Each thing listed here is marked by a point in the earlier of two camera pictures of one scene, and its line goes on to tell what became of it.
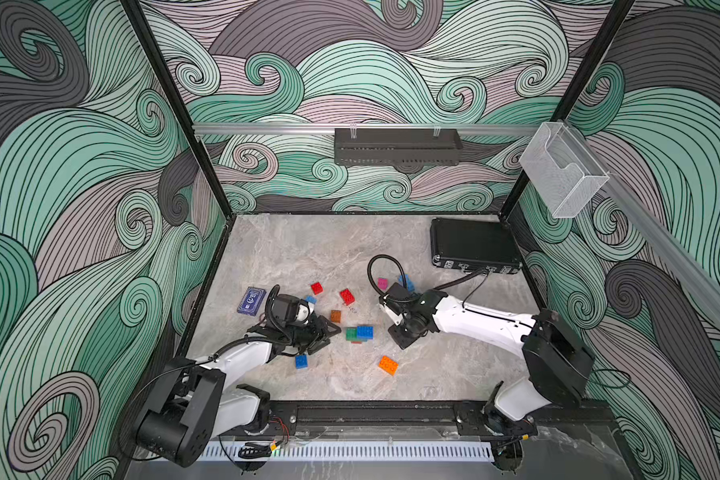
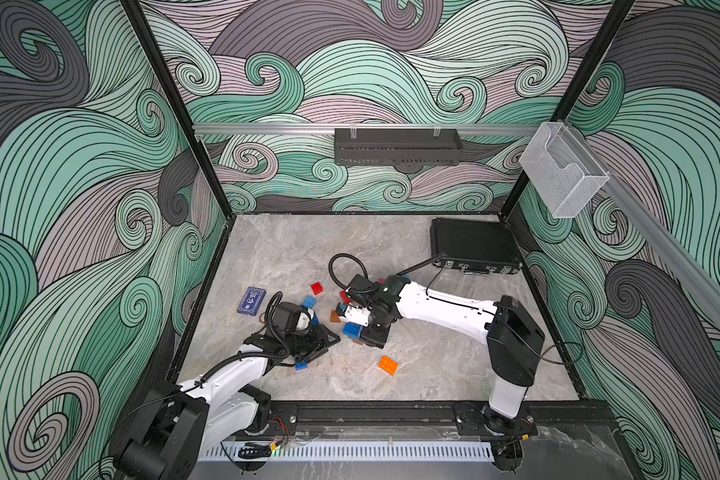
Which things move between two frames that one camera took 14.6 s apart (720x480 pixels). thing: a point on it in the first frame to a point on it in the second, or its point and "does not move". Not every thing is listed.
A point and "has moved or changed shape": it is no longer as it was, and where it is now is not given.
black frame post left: x=179 y=106 does not move
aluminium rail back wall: x=369 y=126 does not move
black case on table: x=474 y=245 does not move
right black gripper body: x=402 y=333 to x=376 y=328
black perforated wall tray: x=396 y=146 does not move
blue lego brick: x=365 y=332 has moved or changed shape
